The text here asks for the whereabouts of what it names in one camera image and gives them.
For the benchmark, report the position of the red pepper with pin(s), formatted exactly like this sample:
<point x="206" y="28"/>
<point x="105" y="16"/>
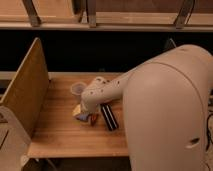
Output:
<point x="93" y="119"/>

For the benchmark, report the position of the right dark side panel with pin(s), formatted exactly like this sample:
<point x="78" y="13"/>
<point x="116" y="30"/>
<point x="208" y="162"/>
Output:
<point x="169" y="44"/>

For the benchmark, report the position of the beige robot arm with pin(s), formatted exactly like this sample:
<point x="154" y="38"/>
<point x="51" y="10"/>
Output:
<point x="165" y="108"/>

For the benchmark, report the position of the wooden shelf frame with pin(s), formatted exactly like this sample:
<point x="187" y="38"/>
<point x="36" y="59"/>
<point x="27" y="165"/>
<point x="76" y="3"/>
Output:
<point x="108" y="15"/>

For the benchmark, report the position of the left wooden side panel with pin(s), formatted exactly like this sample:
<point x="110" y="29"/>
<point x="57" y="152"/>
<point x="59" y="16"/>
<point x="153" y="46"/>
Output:
<point x="22" y="100"/>

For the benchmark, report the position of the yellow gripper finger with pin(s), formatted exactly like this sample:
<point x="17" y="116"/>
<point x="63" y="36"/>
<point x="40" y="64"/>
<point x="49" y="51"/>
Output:
<point x="77" y="110"/>

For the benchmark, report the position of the black striped box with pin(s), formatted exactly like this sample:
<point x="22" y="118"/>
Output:
<point x="109" y="117"/>

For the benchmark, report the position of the clear plastic cup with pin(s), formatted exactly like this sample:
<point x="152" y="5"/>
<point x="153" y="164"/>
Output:
<point x="77" y="88"/>

